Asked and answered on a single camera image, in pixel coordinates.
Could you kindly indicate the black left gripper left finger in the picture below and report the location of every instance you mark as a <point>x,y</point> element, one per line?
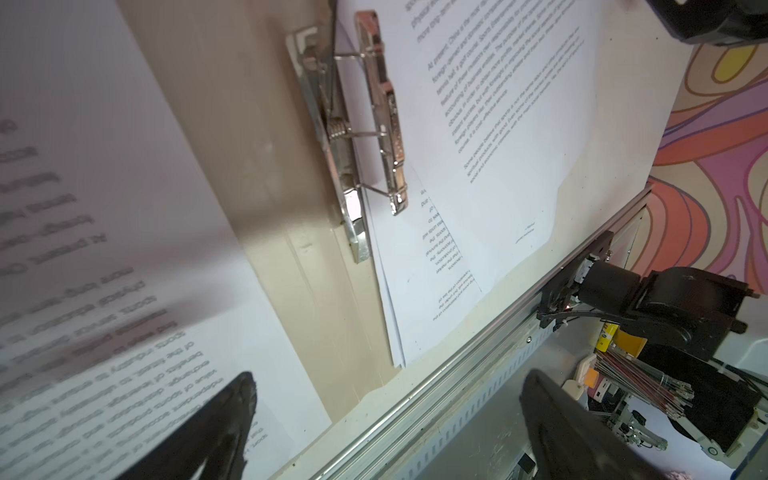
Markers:
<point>211,443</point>

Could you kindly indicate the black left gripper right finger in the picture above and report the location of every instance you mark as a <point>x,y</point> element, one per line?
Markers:
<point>568,442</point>

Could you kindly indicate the printed paper sheet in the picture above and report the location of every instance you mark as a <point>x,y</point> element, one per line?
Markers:
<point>426,285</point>
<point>127,302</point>
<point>495,101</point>

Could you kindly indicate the metal folder fastener clip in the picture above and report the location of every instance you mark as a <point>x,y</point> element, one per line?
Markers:
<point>316,58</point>

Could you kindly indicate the printed paper sheet back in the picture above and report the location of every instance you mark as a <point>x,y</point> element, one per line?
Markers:
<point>495,101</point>

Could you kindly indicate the printed paper sheet front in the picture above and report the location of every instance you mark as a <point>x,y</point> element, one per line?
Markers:
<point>426,285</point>

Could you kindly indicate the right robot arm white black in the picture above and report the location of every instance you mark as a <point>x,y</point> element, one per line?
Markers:
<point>700,283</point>

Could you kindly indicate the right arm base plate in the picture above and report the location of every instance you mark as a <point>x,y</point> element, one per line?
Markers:
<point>558,293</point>

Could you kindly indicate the aluminium front rail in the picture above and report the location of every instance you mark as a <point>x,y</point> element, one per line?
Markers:
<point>455,414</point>

